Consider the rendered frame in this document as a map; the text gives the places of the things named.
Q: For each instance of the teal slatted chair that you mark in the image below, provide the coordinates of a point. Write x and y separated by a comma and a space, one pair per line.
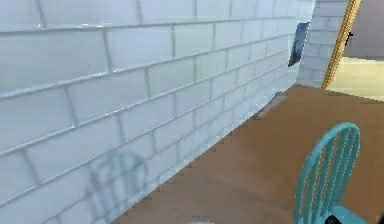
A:
333, 213

